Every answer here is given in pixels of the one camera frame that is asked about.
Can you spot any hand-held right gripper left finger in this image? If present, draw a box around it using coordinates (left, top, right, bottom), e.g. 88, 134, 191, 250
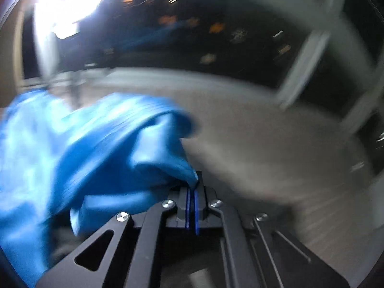
36, 186, 192, 288

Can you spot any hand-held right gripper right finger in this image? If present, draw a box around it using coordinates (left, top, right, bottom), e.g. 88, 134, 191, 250
192, 171, 350, 288

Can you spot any blue pinstriped zip jacket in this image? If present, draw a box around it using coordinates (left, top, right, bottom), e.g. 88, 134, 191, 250
0, 91, 200, 288

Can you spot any white ring light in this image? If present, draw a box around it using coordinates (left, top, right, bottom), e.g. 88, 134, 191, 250
31, 0, 116, 75

